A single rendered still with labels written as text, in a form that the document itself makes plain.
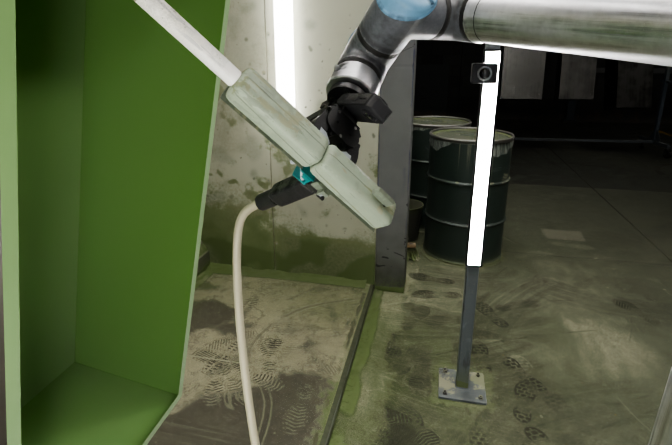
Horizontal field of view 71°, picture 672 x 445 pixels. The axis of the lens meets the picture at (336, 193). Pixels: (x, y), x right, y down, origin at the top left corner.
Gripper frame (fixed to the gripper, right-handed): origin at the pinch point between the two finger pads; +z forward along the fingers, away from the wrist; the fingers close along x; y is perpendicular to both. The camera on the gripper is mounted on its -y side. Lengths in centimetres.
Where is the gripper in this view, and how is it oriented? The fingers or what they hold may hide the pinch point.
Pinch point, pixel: (318, 179)
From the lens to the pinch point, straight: 70.6
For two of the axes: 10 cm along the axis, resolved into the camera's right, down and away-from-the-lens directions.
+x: -6.6, -6.0, -4.4
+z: -3.2, 7.6, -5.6
